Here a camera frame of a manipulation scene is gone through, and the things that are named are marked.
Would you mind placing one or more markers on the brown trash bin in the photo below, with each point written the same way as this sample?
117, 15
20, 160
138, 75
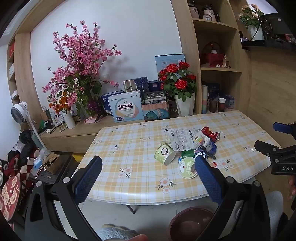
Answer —
185, 227

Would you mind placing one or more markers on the black mini tripod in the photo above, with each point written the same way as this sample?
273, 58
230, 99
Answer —
101, 115

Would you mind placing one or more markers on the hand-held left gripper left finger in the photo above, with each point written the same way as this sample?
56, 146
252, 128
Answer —
89, 176

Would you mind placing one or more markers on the plaid floral tablecloth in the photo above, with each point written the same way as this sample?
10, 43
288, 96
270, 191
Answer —
129, 148

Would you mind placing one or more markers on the plastic-wrapped patterned pack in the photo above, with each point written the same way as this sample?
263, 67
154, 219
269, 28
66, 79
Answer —
155, 112

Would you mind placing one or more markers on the white round plant pot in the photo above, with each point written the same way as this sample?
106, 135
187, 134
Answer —
255, 33

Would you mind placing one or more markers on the row of small bottles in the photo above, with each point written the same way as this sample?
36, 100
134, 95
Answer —
60, 126

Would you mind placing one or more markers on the dark blue patterned box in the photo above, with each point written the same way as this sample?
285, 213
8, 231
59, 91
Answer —
143, 83

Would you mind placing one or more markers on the pink cloth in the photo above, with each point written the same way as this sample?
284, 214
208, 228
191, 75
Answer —
91, 120

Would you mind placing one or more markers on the brown cup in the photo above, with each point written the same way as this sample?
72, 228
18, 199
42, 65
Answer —
214, 106

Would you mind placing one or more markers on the cardboard box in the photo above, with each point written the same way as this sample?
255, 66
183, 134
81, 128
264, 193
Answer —
50, 163

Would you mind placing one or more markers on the stack of pastel cups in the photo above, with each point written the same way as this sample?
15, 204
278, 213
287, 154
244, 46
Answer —
204, 99

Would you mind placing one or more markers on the green white round lid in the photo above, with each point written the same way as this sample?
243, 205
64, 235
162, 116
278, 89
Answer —
186, 168

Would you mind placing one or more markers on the pink blossom flower arrangement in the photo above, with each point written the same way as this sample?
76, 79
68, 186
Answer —
81, 53

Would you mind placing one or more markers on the small green packet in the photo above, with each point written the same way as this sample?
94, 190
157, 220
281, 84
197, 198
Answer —
187, 153

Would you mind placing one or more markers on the red patterned round cushion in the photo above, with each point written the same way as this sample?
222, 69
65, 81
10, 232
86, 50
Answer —
9, 199

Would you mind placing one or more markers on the purple box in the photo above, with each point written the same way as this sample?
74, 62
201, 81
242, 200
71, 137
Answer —
230, 101

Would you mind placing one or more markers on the white standing fan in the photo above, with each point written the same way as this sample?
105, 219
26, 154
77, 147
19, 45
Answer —
19, 113

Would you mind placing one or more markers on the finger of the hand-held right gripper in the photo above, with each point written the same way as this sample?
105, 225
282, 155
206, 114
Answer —
281, 128
266, 147

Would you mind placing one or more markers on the large light blue box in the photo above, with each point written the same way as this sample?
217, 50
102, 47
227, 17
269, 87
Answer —
167, 60

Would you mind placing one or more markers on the ceramic jar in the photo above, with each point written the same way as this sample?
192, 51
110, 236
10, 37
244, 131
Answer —
209, 12
193, 9

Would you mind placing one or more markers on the red basket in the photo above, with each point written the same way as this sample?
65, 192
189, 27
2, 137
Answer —
210, 56

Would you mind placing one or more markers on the blue foil wrapper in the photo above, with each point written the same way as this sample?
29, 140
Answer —
200, 154

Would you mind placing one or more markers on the navy box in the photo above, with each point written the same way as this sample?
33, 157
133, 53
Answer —
153, 86

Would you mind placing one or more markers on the black box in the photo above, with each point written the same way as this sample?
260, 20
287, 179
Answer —
155, 97

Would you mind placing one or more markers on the green paper cup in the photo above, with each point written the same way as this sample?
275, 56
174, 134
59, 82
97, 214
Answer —
165, 155

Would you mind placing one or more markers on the wooden shelf unit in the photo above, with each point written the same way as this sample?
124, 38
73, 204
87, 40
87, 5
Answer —
187, 30

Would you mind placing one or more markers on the black stand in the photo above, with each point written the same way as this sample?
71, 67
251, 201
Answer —
275, 30

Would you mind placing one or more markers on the wooden sideboard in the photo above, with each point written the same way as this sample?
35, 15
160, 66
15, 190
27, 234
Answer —
69, 136

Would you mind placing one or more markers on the peach rose plant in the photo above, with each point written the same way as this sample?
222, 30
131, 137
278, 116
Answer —
251, 14

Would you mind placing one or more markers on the white ribbed vase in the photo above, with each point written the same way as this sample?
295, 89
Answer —
69, 119

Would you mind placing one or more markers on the crushed red can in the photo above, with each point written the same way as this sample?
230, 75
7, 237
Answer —
208, 133

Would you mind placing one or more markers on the grey fuzzy slipper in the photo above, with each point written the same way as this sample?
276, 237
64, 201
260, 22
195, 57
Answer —
118, 233

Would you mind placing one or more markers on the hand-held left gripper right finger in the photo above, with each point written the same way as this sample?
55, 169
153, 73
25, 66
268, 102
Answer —
208, 178

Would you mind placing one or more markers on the person's right hand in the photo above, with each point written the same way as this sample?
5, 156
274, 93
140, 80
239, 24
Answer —
293, 187

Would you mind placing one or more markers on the glass perfume bottle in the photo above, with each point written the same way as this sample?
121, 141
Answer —
225, 61

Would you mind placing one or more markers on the red rose plant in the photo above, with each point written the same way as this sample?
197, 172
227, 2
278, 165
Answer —
178, 78

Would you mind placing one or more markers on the white angular plant pot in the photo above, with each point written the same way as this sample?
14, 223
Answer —
185, 105

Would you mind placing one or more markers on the orange artificial flowers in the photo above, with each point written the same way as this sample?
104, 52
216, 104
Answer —
61, 102

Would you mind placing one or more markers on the pile of clothes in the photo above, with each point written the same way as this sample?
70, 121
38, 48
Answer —
23, 150

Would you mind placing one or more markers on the white plastic package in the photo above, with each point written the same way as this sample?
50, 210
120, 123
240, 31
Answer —
182, 138

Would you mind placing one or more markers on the blue white roll package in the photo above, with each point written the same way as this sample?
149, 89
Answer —
106, 99

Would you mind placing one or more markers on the black stool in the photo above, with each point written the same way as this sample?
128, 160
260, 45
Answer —
60, 172

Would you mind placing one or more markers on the dark blue book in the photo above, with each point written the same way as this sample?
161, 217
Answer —
214, 89

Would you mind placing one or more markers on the fuzzy fleece clothing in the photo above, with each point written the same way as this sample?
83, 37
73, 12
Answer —
275, 208

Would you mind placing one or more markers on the white blue carton box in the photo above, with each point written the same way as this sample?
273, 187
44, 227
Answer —
126, 107

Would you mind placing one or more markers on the purple artificial flowers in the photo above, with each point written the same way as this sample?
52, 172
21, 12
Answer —
93, 106

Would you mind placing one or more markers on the dark gift bag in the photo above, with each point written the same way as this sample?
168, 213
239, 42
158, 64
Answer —
46, 115

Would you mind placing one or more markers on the red cup with white rim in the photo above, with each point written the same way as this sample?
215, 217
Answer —
222, 104

